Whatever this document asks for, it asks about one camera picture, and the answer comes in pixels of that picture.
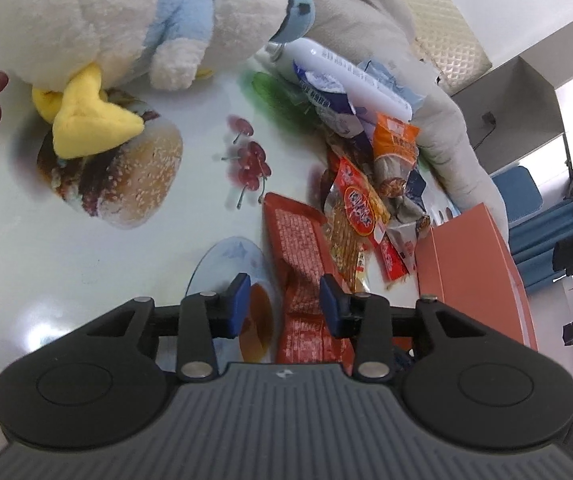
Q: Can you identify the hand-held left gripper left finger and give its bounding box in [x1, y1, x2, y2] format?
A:
[86, 273, 252, 382]

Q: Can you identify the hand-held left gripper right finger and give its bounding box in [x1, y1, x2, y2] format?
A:
[319, 275, 487, 381]

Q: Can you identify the long red snack packet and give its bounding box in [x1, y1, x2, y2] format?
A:
[261, 192, 357, 366]

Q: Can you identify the orange box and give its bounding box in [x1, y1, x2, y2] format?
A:
[413, 202, 540, 356]

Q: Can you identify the orange snack packet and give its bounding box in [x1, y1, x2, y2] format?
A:
[371, 112, 421, 198]

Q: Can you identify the small red sachet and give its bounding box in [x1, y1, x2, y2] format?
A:
[377, 236, 412, 289]

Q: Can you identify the red yellow snack packet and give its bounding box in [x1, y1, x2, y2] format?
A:
[323, 155, 392, 293]

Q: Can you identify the dark blue snack packet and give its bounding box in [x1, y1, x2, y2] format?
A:
[395, 167, 430, 226]

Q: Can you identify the blue white printed packet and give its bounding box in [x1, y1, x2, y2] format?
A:
[293, 59, 362, 138]

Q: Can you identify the blue chair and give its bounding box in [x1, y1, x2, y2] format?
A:
[491, 166, 546, 226]

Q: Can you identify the blue curtain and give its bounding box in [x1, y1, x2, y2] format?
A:
[509, 195, 573, 292]

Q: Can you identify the white spray bottle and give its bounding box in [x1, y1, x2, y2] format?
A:
[265, 37, 413, 122]

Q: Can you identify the beige blanket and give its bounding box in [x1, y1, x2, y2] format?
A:
[261, 0, 510, 241]

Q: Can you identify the cream quilted headboard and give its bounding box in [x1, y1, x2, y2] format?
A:
[407, 0, 492, 96]

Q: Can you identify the white duck plush toy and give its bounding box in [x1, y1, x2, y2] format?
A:
[0, 0, 317, 158]

